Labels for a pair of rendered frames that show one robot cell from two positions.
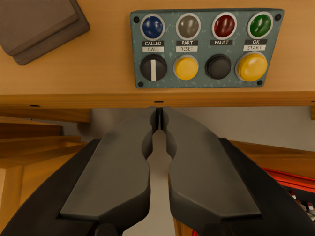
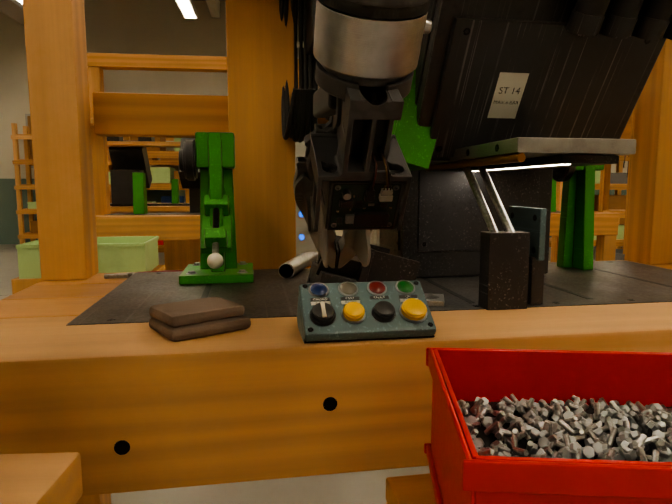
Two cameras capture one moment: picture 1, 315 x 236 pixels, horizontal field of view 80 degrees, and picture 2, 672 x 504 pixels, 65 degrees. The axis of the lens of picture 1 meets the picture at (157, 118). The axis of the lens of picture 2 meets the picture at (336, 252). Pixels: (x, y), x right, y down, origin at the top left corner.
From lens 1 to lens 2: 0.52 m
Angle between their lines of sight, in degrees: 80
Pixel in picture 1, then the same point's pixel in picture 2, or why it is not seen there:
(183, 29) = (344, 288)
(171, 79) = (342, 325)
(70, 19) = (237, 309)
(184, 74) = (353, 310)
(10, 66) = (157, 343)
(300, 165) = not seen: hidden behind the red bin
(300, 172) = not seen: hidden behind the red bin
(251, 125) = not seen: outside the picture
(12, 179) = (72, 482)
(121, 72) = (286, 340)
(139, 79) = (309, 325)
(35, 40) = (202, 316)
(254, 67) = (414, 304)
